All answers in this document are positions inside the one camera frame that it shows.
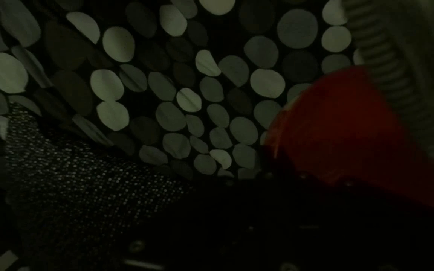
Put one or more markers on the black grey dotted bedspread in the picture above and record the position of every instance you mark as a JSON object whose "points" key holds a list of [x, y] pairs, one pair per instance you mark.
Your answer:
{"points": [[186, 86]]}

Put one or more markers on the woven wicker basket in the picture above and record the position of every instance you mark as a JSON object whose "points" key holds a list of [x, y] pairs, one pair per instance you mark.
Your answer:
{"points": [[397, 44]]}

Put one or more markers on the black sparkly fabric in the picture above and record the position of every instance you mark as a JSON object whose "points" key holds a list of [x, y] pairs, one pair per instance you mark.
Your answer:
{"points": [[73, 201]]}

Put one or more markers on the red bowl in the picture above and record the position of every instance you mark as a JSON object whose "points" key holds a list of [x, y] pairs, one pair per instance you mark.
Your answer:
{"points": [[341, 129]]}

